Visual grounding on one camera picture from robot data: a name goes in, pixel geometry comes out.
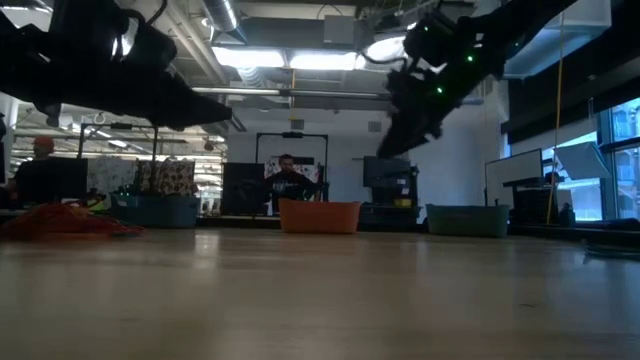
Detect black upright panel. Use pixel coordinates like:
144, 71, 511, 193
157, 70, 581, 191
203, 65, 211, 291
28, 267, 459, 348
220, 162, 267, 218

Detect white tilted sheet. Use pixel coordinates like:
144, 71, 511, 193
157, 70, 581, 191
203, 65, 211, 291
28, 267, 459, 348
553, 140, 612, 182

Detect black camera cable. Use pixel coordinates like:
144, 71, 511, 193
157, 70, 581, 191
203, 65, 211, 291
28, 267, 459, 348
357, 47, 409, 69
144, 0, 170, 26

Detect floral patterned panel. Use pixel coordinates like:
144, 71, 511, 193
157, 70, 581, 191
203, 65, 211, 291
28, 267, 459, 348
137, 158, 197, 198

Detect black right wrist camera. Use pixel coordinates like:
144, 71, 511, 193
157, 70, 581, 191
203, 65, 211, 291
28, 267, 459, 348
402, 12, 464, 69

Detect grey ceiling box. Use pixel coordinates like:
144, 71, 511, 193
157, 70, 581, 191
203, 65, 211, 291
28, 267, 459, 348
322, 14, 375, 47

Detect person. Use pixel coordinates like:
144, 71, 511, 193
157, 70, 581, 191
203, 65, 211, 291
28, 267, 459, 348
3, 135, 66, 206
263, 153, 324, 202

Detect silver ceiling duct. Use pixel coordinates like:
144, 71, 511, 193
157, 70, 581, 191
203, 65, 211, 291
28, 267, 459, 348
201, 0, 250, 47

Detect black aluminium table frame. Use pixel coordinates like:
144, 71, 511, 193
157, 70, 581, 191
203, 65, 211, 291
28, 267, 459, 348
197, 213, 640, 247

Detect black stand frame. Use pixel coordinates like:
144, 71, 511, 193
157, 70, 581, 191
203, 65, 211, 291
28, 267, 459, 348
76, 121, 160, 196

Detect window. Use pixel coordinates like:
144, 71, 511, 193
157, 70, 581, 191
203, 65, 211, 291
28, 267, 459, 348
596, 96, 640, 222

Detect horizontal ceiling pipe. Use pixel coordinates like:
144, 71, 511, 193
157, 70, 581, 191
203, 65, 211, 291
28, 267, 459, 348
189, 85, 394, 100

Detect red rubber band pile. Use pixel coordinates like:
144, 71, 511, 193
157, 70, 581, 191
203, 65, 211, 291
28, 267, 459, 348
0, 201, 146, 241

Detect black gantry frame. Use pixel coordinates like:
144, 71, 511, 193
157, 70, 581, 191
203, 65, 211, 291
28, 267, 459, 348
255, 131, 330, 204

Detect green plastic basket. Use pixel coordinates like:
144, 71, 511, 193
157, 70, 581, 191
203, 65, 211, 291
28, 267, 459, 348
423, 203, 509, 239

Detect ceiling light panel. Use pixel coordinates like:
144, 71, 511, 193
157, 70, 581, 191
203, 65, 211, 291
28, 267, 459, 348
288, 49, 362, 72
211, 46, 286, 70

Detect white patterned panel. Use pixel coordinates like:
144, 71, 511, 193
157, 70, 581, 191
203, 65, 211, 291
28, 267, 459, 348
87, 156, 139, 197

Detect black equipment cart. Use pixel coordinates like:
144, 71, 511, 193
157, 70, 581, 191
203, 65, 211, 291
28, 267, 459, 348
360, 155, 422, 225

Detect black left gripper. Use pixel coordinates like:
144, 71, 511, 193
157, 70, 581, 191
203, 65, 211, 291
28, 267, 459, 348
19, 24, 234, 133

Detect white board screen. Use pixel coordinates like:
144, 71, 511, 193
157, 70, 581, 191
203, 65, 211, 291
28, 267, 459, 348
483, 147, 545, 207

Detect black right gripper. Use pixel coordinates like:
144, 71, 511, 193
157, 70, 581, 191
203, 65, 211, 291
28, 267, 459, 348
377, 44, 496, 160

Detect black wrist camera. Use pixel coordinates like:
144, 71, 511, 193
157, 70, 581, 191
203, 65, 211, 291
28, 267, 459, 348
49, 0, 131, 64
402, 12, 464, 69

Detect black left camera cable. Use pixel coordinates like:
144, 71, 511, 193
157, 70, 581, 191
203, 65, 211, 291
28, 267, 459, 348
144, 0, 170, 26

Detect blue plastic basket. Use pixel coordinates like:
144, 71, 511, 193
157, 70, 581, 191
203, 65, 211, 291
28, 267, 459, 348
110, 194, 202, 230

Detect black monitor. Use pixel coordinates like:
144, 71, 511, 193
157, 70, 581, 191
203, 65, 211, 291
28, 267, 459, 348
47, 156, 90, 205

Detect black right camera cable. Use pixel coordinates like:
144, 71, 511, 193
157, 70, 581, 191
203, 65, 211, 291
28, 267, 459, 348
357, 47, 409, 69

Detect yellow hanging cable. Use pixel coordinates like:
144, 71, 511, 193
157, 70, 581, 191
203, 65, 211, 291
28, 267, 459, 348
545, 0, 565, 225

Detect black desk with equipment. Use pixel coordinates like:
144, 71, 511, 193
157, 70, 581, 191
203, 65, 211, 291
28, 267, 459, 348
502, 172, 577, 227

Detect orange plastic basket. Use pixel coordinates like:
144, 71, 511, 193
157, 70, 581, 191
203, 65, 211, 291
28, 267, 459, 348
277, 198, 363, 235

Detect white ceiling duct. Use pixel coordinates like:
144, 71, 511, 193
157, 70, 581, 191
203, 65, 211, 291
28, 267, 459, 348
504, 0, 614, 80

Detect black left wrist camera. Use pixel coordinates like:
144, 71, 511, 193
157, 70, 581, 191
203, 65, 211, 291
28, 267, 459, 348
49, 0, 131, 64

